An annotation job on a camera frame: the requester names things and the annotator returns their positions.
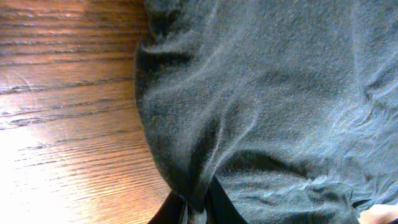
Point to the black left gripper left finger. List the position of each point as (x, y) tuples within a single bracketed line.
[(171, 211)]

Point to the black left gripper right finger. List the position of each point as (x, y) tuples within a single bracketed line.
[(219, 208)]

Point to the dark green Nike t-shirt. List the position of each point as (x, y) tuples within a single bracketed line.
[(291, 105)]

